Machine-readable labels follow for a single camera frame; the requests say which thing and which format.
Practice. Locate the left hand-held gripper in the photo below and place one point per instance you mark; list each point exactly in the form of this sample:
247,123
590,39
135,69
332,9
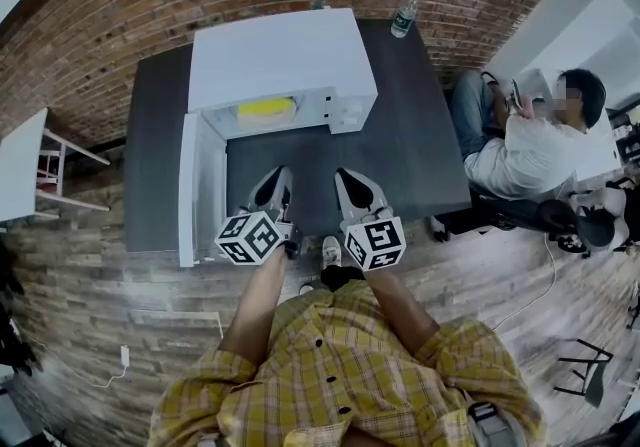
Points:
250,237

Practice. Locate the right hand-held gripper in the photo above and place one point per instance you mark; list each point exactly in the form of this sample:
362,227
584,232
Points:
375,245

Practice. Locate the yellow corn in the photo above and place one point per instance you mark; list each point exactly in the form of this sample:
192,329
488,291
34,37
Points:
265,109

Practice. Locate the white microwave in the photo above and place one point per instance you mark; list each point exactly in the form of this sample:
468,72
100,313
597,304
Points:
280,52

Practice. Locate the person's left forearm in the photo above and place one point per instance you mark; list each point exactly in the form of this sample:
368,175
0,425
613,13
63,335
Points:
257,305

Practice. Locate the person's right forearm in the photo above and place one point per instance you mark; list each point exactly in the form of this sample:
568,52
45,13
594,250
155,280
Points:
400,310

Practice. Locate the white shoe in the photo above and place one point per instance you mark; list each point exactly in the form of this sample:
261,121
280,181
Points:
306,287
331,251

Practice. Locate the black trouser leg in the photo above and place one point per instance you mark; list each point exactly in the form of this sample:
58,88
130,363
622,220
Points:
340,276

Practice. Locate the black office chair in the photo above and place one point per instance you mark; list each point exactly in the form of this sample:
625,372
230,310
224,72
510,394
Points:
505,215

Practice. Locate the yellow plaid shirt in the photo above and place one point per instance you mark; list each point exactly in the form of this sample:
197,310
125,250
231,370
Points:
345,375

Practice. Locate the green label water bottle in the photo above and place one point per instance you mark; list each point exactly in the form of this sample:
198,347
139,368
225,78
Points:
403,20

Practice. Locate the white power adapter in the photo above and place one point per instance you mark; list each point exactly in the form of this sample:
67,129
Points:
124,355

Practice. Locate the black and white swivel chair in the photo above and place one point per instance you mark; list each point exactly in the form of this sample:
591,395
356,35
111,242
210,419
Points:
600,220

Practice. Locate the white side table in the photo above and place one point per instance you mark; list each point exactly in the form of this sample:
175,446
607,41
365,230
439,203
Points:
20,170

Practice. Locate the black metal stool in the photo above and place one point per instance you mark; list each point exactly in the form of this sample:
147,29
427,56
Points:
587,370

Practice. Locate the black equipment pile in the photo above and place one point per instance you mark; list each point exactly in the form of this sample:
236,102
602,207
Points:
12,315

